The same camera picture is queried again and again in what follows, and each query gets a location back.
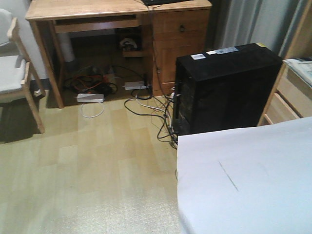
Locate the white paper sheet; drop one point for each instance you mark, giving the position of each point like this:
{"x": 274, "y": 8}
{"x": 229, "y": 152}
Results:
{"x": 247, "y": 181}

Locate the white power strip back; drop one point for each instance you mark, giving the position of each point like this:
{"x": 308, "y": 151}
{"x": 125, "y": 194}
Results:
{"x": 136, "y": 85}

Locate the white power strip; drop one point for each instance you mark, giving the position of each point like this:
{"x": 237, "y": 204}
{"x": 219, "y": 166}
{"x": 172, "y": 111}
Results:
{"x": 90, "y": 98}
{"x": 136, "y": 85}

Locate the white power strip front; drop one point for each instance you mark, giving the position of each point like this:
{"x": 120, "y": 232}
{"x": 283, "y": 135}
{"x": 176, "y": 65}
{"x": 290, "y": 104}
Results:
{"x": 90, "y": 98}

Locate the black computer tower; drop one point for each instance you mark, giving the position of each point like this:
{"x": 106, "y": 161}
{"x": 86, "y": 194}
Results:
{"x": 223, "y": 89}

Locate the wooden chair with cushion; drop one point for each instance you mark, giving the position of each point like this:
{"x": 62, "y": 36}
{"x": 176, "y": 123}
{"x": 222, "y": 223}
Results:
{"x": 16, "y": 71}

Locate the grey curtain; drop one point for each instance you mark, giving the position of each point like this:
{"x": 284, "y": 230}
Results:
{"x": 238, "y": 22}

